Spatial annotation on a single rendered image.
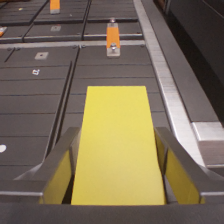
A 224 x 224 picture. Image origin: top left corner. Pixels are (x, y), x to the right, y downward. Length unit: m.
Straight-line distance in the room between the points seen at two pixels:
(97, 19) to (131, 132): 0.37
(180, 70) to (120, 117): 0.19
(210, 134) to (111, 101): 0.14
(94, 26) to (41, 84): 0.25
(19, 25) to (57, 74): 0.28
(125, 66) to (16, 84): 0.18
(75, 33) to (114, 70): 0.19
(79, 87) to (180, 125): 0.15
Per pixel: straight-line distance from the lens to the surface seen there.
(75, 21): 0.48
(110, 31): 0.41
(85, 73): 0.27
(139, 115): 0.17
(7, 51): 0.42
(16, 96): 0.27
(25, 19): 0.54
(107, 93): 0.19
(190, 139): 0.22
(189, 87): 0.29
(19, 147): 0.21
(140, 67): 0.28
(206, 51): 0.32
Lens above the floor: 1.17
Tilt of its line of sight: 51 degrees down
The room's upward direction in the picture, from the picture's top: 1 degrees counter-clockwise
